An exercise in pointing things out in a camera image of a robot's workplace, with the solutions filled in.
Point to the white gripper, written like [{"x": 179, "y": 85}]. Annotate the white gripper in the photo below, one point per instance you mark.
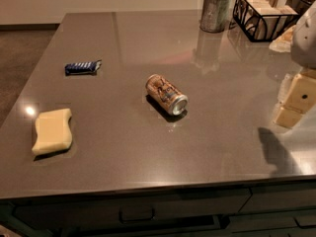
[{"x": 305, "y": 41}]

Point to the orange soda can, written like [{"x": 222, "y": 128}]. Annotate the orange soda can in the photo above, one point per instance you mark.
[{"x": 168, "y": 96}]

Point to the grey metal flower pot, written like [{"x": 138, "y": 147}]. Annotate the grey metal flower pot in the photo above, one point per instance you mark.
[{"x": 214, "y": 15}]

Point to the blue snack bar wrapper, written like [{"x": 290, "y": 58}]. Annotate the blue snack bar wrapper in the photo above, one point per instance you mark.
[{"x": 82, "y": 68}]

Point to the yellow sponge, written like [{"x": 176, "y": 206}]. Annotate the yellow sponge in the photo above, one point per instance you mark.
[{"x": 53, "y": 132}]

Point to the black wire basket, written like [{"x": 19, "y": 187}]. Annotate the black wire basket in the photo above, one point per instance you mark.
[{"x": 263, "y": 20}]

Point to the black drawer handle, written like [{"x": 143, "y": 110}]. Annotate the black drawer handle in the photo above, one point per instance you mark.
[{"x": 135, "y": 214}]

